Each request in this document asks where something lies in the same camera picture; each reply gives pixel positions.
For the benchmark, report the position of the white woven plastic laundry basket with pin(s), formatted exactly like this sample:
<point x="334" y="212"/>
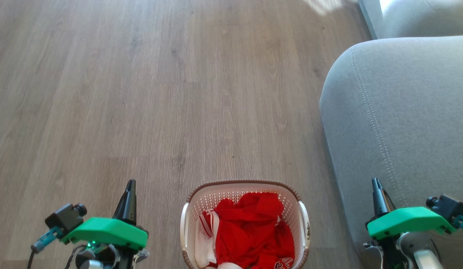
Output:
<point x="303" y="224"/>

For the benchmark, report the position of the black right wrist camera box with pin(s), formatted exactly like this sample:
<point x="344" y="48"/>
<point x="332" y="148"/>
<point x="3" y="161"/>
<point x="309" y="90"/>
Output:
<point x="446" y="207"/>

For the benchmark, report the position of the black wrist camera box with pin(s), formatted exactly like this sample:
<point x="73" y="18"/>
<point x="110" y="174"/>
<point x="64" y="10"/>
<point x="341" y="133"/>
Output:
<point x="446" y="207"/>
<point x="63" y="218"/>

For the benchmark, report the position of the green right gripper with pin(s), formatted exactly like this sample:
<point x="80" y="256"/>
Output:
<point x="407" y="220"/>

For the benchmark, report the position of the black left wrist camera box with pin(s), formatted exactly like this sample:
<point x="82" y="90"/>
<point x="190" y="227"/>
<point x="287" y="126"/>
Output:
<point x="63" y="218"/>

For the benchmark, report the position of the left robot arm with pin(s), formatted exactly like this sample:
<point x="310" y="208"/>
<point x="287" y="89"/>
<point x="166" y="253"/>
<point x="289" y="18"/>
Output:
<point x="101" y="257"/>

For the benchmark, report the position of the white red-striped garment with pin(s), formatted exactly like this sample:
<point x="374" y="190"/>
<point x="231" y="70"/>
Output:
<point x="206" y="243"/>

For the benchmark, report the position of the grey fabric sofa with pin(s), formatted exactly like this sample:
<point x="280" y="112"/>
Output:
<point x="395" y="112"/>

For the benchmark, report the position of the blue left camera connector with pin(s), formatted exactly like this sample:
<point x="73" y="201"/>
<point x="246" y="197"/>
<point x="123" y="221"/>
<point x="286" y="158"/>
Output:
<point x="46" y="239"/>

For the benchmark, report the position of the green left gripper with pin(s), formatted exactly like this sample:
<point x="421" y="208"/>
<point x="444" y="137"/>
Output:
<point x="108" y="231"/>

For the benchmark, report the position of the red garment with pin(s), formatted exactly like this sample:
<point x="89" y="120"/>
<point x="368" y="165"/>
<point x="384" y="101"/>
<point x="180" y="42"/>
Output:
<point x="254" y="231"/>

